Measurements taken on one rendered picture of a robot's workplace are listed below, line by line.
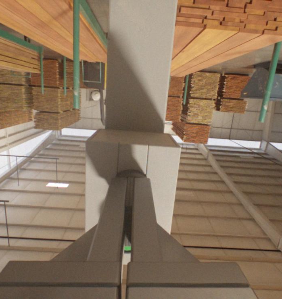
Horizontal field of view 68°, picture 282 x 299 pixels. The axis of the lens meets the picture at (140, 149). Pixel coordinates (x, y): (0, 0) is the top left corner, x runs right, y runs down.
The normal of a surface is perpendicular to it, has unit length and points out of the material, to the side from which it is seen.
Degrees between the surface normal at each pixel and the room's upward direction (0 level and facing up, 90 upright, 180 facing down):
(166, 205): 90
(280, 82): 90
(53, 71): 90
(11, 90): 90
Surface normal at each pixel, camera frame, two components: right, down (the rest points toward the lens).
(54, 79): 0.02, 0.25
